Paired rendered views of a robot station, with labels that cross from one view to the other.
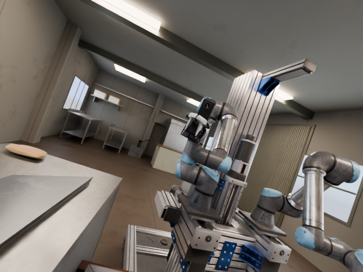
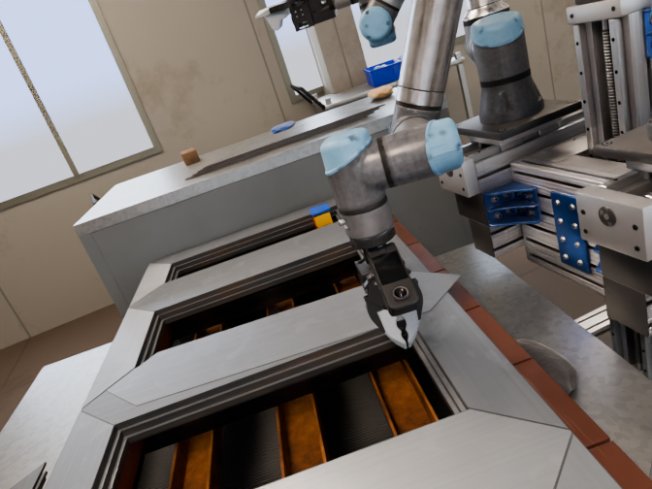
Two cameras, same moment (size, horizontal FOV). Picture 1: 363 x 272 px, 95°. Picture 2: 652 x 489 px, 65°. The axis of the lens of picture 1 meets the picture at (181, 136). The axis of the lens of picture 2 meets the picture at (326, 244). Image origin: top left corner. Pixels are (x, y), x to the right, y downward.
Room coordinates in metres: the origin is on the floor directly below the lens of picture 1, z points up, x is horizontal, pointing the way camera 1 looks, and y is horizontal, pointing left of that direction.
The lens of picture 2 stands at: (0.62, -1.53, 1.35)
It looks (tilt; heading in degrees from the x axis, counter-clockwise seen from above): 21 degrees down; 96
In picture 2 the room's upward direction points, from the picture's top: 19 degrees counter-clockwise
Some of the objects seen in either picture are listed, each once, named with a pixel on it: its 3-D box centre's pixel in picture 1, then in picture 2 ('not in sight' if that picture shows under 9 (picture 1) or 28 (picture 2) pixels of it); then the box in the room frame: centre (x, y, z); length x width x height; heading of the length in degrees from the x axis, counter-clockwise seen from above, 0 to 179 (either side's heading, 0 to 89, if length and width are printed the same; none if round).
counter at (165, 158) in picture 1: (182, 163); not in sight; (7.22, -0.44, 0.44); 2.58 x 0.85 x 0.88; 106
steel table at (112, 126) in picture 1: (116, 137); not in sight; (7.31, 2.60, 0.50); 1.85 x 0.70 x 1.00; 16
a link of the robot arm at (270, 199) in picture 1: (270, 198); not in sight; (1.16, -0.73, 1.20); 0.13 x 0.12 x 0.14; 84
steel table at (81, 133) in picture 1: (84, 126); not in sight; (6.80, 3.82, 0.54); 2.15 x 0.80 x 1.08; 16
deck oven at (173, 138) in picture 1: (176, 144); not in sight; (8.36, 0.06, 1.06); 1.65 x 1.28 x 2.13; 106
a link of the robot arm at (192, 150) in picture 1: (194, 153); (377, 23); (0.78, -0.09, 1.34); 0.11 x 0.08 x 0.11; 81
